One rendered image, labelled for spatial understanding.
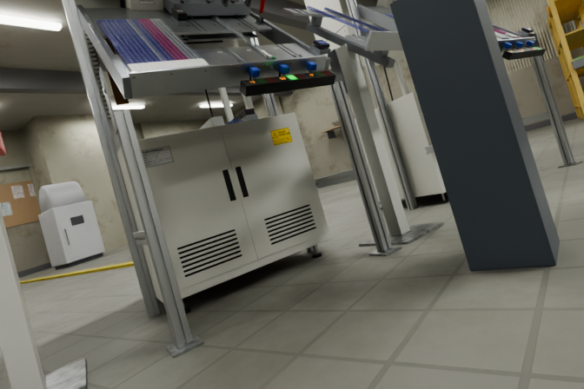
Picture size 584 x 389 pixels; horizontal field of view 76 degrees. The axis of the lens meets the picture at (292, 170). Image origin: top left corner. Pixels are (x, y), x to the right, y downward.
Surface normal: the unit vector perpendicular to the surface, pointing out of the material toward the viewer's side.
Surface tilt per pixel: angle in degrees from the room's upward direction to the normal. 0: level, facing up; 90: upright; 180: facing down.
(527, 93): 90
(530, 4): 90
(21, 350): 90
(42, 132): 90
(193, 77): 134
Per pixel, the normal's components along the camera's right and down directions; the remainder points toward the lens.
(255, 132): 0.48, -0.17
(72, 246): 0.75, -0.24
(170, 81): 0.54, 0.55
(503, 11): -0.60, 0.15
